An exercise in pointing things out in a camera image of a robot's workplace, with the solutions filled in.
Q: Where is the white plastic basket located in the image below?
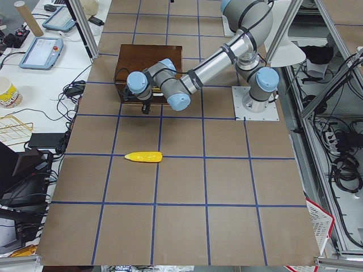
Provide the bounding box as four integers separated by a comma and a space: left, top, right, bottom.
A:
306, 198, 335, 255

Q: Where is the near teach pendant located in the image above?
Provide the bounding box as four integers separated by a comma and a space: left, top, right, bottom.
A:
19, 37, 64, 70

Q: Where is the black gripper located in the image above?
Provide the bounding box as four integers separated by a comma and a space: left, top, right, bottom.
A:
122, 87, 153, 114

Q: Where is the far teach pendant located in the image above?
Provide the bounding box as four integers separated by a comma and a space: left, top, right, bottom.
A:
42, 6, 75, 32

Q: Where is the popcorn paper cup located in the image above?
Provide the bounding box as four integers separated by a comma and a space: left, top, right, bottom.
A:
1, 76, 23, 108

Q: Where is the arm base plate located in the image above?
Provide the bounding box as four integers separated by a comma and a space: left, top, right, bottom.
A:
232, 86, 280, 121

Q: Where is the white lamp shade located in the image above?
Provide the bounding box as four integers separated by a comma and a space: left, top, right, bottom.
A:
267, 1, 306, 67

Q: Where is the teach pendant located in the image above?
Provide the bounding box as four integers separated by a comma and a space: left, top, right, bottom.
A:
19, 37, 64, 70
42, 6, 75, 32

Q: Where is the cardboard tube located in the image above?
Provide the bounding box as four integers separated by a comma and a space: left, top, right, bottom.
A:
14, 1, 44, 37

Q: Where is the dark wooden drawer cabinet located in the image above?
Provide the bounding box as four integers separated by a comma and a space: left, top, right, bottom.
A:
113, 44, 184, 105

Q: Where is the gold wire rack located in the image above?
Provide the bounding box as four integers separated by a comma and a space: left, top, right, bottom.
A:
0, 115, 33, 146

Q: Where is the yellow corn cob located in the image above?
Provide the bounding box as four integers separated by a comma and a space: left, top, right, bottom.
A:
124, 151, 163, 163

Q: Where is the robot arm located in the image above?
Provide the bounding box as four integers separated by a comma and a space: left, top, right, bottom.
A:
126, 1, 280, 113

